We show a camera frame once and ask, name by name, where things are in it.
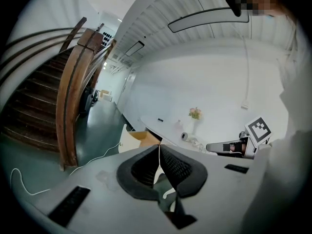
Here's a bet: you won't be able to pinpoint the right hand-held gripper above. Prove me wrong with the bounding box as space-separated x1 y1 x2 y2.
206 116 273 159

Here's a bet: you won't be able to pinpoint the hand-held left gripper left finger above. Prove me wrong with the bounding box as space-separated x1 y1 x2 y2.
26 145 176 234

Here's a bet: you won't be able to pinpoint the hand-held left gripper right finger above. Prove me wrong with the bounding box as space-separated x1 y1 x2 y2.
160 145 256 234

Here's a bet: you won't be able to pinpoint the white hair dryer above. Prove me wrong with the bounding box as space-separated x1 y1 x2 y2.
180 132 208 152

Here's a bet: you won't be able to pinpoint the wooden storage box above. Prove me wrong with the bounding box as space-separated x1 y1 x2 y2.
118 123 162 155

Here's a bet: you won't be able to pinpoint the pink flower bouquet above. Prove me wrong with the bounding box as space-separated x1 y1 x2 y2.
188 107 203 120

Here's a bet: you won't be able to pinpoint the person's grey hoodie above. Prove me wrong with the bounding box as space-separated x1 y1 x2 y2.
243 7 312 234

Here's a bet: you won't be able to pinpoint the black bag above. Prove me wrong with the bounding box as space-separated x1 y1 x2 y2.
78 85 100 117

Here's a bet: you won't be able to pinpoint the white door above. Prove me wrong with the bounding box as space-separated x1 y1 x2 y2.
117 69 137 112

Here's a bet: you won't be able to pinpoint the cardboard boxes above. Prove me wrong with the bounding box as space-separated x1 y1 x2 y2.
99 89 113 102

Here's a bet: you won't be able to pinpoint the dark wooden staircase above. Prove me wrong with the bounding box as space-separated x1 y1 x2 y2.
0 17 117 172

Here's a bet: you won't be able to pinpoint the long black-framed ceiling light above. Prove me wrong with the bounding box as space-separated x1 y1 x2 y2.
167 7 250 34
125 40 145 57

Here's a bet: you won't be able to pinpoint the white floor cable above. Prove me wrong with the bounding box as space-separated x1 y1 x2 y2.
10 141 123 196

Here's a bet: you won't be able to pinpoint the black head-worn camera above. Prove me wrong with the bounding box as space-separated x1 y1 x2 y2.
225 0 250 17

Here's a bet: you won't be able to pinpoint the black dotted wall panel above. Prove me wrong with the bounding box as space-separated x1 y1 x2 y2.
101 32 114 47

